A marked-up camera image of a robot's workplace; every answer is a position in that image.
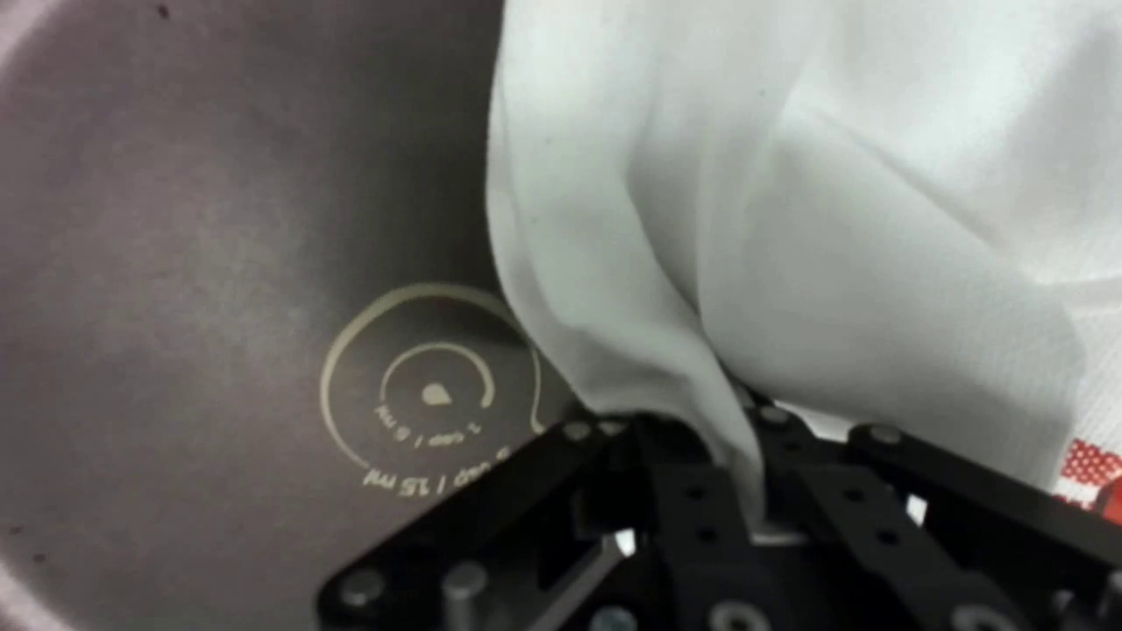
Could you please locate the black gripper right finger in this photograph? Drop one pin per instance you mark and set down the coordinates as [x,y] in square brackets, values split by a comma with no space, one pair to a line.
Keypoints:
[912,536]

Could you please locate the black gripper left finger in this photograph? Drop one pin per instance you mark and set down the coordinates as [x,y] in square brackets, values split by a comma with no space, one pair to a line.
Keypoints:
[677,528]

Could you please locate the dark nonstick frying pan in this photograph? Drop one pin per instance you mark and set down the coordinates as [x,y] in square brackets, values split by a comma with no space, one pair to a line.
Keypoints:
[175,292]

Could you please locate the white tea towel red print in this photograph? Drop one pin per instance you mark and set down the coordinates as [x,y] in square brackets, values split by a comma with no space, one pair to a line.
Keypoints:
[877,231]

